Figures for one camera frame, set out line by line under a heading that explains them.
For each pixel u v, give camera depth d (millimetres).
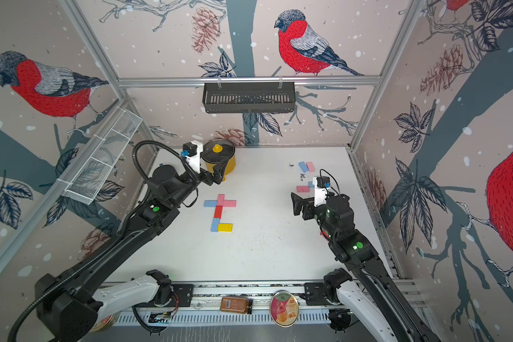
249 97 1065
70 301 371
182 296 731
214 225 905
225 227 901
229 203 976
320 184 591
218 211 954
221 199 994
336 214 501
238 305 685
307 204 621
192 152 551
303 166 1138
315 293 729
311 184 1038
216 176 619
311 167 1118
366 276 463
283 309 684
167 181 501
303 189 1016
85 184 796
